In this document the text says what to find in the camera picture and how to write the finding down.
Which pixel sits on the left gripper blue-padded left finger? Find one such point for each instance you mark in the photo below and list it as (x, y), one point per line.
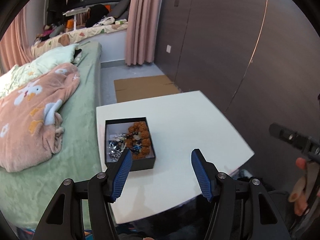
(117, 174)

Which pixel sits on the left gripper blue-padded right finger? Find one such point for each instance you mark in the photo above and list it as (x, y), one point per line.
(205, 173)

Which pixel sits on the black jewelry box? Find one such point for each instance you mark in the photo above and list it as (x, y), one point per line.
(131, 133)

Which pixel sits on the person's right hand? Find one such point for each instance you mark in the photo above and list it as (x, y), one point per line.
(301, 184)

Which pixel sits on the white side table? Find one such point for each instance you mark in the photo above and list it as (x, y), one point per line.
(178, 124)

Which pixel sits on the flat brown cardboard sheet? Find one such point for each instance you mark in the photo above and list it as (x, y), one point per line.
(143, 88)

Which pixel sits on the green bed mattress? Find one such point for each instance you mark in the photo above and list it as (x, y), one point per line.
(26, 194)

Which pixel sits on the pink duck-print fleece blanket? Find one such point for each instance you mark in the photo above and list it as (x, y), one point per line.
(31, 131)

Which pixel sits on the dark brown wardrobe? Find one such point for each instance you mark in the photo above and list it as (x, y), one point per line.
(257, 61)

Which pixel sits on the light green quilt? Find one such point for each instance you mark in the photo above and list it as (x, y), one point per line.
(21, 75)

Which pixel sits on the floral window seat cushion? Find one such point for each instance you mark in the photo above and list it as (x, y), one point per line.
(75, 36)

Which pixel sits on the left pink curtain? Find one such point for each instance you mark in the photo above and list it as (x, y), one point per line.
(14, 44)

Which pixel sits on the pink curtain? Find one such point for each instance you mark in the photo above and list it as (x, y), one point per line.
(142, 31)
(14, 44)

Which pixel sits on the dark grey pillow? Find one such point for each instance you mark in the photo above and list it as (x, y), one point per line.
(119, 9)

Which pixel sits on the small white folding table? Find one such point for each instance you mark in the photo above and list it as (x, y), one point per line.
(76, 18)

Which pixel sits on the right pink curtain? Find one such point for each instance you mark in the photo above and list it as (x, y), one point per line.
(142, 31)

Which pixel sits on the white wall socket plate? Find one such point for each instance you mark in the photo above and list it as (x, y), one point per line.
(168, 49)

